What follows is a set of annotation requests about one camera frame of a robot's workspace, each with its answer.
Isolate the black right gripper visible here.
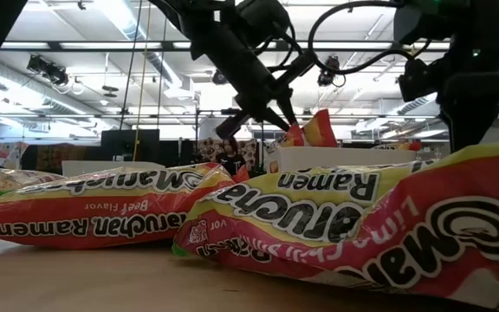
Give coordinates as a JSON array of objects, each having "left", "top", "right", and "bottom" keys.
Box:
[{"left": 195, "top": 19, "right": 318, "bottom": 140}]

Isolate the red beef ramen packet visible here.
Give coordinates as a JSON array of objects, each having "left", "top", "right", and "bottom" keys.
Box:
[
  {"left": 373, "top": 140, "right": 423, "bottom": 153},
  {"left": 0, "top": 160, "right": 250, "bottom": 251},
  {"left": 266, "top": 107, "right": 339, "bottom": 153}
]

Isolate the person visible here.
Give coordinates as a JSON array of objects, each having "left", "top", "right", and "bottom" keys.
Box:
[{"left": 214, "top": 136, "right": 248, "bottom": 178}]

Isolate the round black ceiling fixture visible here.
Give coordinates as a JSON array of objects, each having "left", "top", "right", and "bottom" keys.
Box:
[{"left": 211, "top": 68, "right": 230, "bottom": 86}]

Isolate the black overhead light bar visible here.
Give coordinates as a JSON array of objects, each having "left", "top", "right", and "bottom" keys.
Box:
[{"left": 0, "top": 39, "right": 499, "bottom": 53}]

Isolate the dark patterned cloth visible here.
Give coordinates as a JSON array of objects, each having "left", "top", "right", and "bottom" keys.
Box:
[{"left": 35, "top": 143, "right": 103, "bottom": 172}]

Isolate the black ceiling device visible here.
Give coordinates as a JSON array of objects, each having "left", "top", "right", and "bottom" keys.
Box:
[{"left": 26, "top": 54, "right": 69, "bottom": 87}]

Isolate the colourful printed cloth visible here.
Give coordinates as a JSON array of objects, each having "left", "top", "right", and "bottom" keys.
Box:
[{"left": 0, "top": 141, "right": 29, "bottom": 171}]

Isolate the black overhead camera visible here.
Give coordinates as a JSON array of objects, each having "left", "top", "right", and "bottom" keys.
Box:
[{"left": 317, "top": 55, "right": 347, "bottom": 88}]

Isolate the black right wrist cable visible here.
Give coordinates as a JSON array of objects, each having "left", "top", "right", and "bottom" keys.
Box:
[{"left": 308, "top": 0, "right": 413, "bottom": 75}]

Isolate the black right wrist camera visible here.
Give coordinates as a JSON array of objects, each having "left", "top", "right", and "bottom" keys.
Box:
[{"left": 235, "top": 0, "right": 295, "bottom": 49}]

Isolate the yellow hanging rope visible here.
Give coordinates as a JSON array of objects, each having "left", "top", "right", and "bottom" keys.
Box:
[{"left": 132, "top": 0, "right": 152, "bottom": 162}]

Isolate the black hanging cable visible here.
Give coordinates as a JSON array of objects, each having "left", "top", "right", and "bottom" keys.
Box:
[{"left": 119, "top": 0, "right": 143, "bottom": 131}]

